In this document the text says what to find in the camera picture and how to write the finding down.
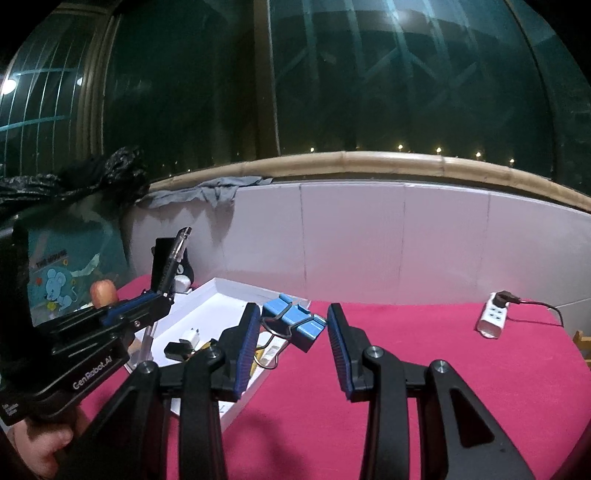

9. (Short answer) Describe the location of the bamboo rail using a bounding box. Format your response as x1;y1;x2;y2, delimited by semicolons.
149;151;590;213

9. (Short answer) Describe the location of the black smartphone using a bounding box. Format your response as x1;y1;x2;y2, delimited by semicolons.
150;237;194;291

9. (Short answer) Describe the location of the white power strip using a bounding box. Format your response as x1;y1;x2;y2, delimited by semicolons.
476;292;508;340

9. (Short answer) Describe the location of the black cat phone stand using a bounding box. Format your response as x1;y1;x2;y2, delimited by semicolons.
150;238;194;294

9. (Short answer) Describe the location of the black power adapter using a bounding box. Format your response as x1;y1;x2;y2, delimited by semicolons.
164;341;195;363

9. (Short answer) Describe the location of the pink red tablecloth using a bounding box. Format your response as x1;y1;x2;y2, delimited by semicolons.
78;276;588;480

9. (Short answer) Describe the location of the black plug and cable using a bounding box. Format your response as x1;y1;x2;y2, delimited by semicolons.
491;290;567;328

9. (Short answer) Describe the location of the person's left hand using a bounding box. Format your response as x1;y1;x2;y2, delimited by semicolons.
7;406;90;479

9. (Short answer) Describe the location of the grey cloth on rail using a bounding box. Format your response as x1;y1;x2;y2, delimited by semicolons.
136;176;273;209

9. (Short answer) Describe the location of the cartoon mouse poster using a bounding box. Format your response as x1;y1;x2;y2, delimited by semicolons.
27;218;130;326

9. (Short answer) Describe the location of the red apple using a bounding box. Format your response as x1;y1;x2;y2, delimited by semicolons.
90;279;118;309

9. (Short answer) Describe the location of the black silver pen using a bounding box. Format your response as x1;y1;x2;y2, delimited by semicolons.
157;226;192;295

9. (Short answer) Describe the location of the blue binder clip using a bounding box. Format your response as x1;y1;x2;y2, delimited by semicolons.
256;294;327;366

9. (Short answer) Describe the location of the white usb charger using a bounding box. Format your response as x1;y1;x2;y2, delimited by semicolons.
179;327;200;350

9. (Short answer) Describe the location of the white cardboard tray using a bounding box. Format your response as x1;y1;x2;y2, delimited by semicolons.
150;278;286;430

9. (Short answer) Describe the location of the black plastic bag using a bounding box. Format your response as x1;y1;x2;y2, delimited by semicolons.
1;147;150;218

